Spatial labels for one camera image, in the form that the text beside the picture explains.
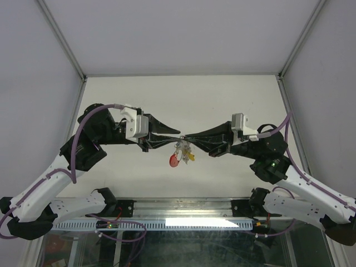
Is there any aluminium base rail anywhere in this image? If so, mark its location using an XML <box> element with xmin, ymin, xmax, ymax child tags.
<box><xmin>52</xmin><ymin>196</ymin><xmax>330</xmax><ymax>220</ymax></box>

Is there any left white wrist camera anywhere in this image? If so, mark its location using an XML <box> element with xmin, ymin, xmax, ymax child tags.
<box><xmin>120</xmin><ymin>105</ymin><xmax>144</xmax><ymax>143</ymax></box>

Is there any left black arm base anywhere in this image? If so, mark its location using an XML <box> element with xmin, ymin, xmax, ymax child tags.
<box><xmin>93</xmin><ymin>187</ymin><xmax>135</xmax><ymax>218</ymax></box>

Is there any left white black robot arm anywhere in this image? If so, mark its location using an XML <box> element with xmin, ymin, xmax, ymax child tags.
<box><xmin>1</xmin><ymin>103</ymin><xmax>180</xmax><ymax>240</ymax></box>

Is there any white slotted cable duct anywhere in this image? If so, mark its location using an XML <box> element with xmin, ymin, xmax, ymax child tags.
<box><xmin>53</xmin><ymin>217</ymin><xmax>253</xmax><ymax>231</ymax></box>

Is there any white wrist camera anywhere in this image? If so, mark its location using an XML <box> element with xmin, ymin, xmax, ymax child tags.
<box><xmin>120</xmin><ymin>105</ymin><xmax>144</xmax><ymax>143</ymax></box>
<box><xmin>231</xmin><ymin>113</ymin><xmax>259</xmax><ymax>146</ymax></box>

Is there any red silver carabiner keyring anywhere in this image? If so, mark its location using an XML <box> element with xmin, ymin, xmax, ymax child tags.
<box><xmin>169</xmin><ymin>136</ymin><xmax>193</xmax><ymax>167</ymax></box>

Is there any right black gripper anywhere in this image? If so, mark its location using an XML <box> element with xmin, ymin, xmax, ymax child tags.
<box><xmin>183</xmin><ymin>121</ymin><xmax>261</xmax><ymax>161</ymax></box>

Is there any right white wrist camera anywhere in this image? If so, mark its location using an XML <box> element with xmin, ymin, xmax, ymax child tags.
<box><xmin>231</xmin><ymin>113</ymin><xmax>259</xmax><ymax>146</ymax></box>

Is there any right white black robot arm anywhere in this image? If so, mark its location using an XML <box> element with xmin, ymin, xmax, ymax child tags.
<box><xmin>184</xmin><ymin>121</ymin><xmax>355</xmax><ymax>246</ymax></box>

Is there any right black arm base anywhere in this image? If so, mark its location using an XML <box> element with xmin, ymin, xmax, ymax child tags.
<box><xmin>230</xmin><ymin>187</ymin><xmax>271</xmax><ymax>219</ymax></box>

